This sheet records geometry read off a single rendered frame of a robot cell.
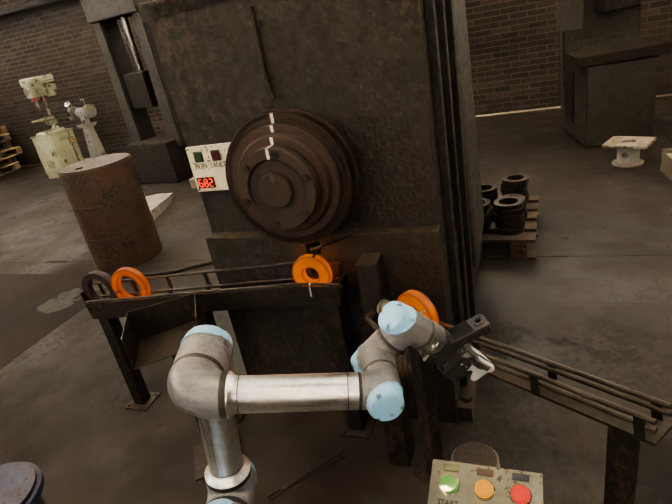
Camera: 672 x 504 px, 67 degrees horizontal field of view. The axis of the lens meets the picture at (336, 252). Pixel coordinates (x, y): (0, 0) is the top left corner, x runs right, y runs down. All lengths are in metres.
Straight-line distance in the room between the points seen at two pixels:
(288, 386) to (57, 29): 10.13
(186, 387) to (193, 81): 1.26
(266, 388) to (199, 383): 0.13
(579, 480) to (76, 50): 10.01
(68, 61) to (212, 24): 8.99
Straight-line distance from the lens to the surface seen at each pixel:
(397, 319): 1.10
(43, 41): 11.18
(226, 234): 2.15
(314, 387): 1.05
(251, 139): 1.76
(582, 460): 2.18
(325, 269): 1.89
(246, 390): 1.06
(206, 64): 1.99
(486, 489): 1.27
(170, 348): 2.02
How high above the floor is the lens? 1.58
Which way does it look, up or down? 24 degrees down
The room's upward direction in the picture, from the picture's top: 11 degrees counter-clockwise
